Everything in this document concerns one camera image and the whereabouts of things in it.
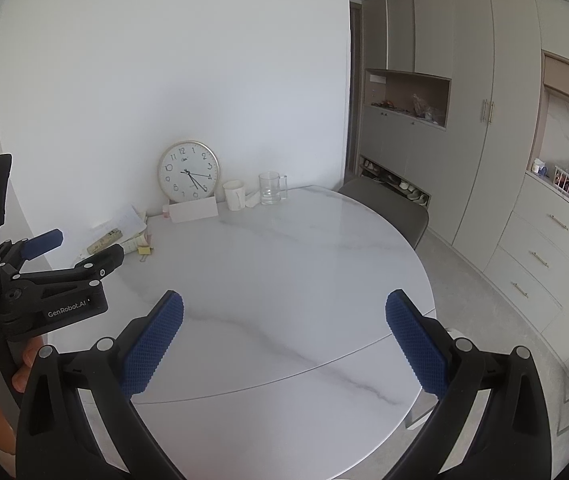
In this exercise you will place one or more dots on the beige built-in cabinet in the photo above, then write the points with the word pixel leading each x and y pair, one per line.
pixel 464 110

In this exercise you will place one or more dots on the stack of white papers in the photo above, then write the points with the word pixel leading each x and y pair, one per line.
pixel 124 222

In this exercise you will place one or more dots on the white card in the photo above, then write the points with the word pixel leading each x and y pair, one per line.
pixel 193 210

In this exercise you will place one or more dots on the white mug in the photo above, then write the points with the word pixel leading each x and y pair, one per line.
pixel 234 195

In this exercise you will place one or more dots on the clear glass mug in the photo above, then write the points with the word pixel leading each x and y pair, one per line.
pixel 270 190

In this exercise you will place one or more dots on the small white jar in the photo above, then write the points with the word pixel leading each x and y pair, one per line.
pixel 539 167

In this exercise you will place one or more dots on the grey dining chair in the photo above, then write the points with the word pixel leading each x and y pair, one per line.
pixel 389 210

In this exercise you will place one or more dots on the row of shoes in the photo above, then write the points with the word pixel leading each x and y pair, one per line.
pixel 394 180

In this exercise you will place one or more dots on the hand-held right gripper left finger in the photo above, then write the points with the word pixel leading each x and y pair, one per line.
pixel 152 345

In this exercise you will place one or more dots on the beige drawer unit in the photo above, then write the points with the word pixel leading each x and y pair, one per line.
pixel 544 260

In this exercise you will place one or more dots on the round white wall clock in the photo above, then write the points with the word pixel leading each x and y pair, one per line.
pixel 189 172

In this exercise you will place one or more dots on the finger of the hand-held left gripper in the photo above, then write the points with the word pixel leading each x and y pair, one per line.
pixel 107 257
pixel 44 241

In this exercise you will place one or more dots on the person's left hand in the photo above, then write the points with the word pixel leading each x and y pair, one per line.
pixel 32 365

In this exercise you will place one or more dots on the pile of small clutter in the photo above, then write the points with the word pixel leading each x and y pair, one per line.
pixel 409 107

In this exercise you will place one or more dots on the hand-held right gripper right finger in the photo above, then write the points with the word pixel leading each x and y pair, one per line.
pixel 417 345

